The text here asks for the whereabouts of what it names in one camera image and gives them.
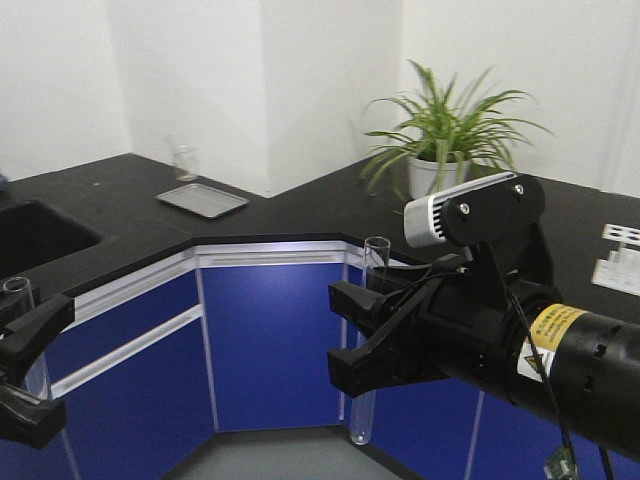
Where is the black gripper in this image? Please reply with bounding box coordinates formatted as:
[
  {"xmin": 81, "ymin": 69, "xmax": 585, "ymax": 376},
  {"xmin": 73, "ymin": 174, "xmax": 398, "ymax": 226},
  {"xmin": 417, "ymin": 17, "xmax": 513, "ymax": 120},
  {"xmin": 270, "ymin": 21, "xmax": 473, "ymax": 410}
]
[{"xmin": 328, "ymin": 257, "xmax": 543, "ymax": 405}]

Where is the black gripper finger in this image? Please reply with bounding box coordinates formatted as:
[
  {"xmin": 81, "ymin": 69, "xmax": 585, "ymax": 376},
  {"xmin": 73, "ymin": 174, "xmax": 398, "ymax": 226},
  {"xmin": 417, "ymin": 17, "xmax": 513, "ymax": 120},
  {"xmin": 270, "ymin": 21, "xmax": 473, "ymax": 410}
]
[
  {"xmin": 1, "ymin": 294, "xmax": 75, "ymax": 385},
  {"xmin": 1, "ymin": 384, "xmax": 67, "ymax": 449}
]

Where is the short transparent test tube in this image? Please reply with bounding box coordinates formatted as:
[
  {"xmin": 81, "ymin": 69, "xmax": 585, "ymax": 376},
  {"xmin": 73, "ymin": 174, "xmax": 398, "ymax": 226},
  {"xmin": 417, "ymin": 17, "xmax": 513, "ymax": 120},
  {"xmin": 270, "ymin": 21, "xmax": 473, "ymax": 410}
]
[{"xmin": 1, "ymin": 276, "xmax": 51, "ymax": 399}]

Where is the tall transparent test tube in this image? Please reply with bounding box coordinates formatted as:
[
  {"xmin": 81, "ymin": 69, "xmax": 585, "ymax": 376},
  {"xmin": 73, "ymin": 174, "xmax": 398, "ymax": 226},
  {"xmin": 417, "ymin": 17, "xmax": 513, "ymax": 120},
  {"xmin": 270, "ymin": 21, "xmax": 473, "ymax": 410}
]
[{"xmin": 349, "ymin": 236, "xmax": 392, "ymax": 446}]

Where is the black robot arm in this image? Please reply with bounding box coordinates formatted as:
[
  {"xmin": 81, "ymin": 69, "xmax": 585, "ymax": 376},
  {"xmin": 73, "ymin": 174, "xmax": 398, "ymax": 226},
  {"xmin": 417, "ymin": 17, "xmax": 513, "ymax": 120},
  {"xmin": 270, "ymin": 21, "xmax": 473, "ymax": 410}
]
[{"xmin": 328, "ymin": 255, "xmax": 639, "ymax": 459}]

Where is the silver metal tray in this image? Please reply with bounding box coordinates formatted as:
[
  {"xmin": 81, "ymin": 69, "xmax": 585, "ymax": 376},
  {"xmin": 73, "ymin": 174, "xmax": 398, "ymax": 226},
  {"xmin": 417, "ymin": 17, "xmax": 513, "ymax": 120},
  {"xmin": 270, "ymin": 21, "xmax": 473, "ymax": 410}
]
[{"xmin": 156, "ymin": 183, "xmax": 249, "ymax": 219}]

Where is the black lab sink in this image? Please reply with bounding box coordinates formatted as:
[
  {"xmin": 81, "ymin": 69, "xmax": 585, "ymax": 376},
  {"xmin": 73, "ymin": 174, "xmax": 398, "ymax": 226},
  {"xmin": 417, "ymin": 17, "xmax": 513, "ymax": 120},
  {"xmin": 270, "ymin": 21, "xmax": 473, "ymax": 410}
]
[{"xmin": 1, "ymin": 200, "xmax": 101, "ymax": 278}]

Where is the blue lab cabinet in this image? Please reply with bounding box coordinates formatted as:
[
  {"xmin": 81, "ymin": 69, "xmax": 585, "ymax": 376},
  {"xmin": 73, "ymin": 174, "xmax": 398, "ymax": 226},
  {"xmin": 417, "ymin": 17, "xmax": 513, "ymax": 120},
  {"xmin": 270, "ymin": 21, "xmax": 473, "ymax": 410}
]
[{"xmin": 0, "ymin": 241, "xmax": 640, "ymax": 480}]

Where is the white plant pot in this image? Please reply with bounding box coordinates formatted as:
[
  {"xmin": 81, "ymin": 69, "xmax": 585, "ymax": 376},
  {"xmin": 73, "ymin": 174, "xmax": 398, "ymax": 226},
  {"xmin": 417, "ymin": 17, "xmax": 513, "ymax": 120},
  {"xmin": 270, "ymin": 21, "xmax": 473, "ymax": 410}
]
[{"xmin": 408, "ymin": 152, "xmax": 471, "ymax": 199}]

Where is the green spider plant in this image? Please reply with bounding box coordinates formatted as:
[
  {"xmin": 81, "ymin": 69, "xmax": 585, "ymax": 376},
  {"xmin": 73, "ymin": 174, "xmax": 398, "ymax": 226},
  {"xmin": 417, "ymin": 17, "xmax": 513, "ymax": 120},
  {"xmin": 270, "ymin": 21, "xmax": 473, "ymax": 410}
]
[{"xmin": 360, "ymin": 59, "xmax": 552, "ymax": 199}]

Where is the transparent glass beaker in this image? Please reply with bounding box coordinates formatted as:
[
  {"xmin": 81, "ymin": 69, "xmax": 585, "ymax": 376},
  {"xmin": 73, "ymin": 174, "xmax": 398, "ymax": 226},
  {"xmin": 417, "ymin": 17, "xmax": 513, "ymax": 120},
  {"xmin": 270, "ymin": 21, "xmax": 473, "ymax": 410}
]
[{"xmin": 173, "ymin": 145, "xmax": 197, "ymax": 181}]

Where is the white test tube rack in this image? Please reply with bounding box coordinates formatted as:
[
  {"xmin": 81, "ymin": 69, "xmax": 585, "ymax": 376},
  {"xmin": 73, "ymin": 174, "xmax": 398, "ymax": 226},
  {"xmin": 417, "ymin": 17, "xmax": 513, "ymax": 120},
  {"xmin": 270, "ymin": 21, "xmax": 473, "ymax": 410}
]
[{"xmin": 591, "ymin": 223, "xmax": 639, "ymax": 296}]

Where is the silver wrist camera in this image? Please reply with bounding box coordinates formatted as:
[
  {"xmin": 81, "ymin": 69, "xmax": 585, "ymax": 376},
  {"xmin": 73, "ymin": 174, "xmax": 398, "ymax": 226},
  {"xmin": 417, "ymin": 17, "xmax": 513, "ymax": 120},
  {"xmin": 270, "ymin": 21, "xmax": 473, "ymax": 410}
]
[{"xmin": 403, "ymin": 171, "xmax": 519, "ymax": 249}]

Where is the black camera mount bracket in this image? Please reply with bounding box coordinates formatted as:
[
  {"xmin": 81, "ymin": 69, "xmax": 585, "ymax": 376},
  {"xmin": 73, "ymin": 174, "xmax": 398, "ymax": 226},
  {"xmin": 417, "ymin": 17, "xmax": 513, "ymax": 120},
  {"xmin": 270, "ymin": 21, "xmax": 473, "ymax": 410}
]
[{"xmin": 440, "ymin": 174, "xmax": 553, "ymax": 309}]

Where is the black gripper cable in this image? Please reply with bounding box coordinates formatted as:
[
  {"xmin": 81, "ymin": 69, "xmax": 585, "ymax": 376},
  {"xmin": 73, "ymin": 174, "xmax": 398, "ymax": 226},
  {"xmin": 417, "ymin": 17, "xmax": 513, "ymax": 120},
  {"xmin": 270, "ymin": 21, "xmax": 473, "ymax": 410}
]
[{"xmin": 508, "ymin": 292, "xmax": 616, "ymax": 480}]

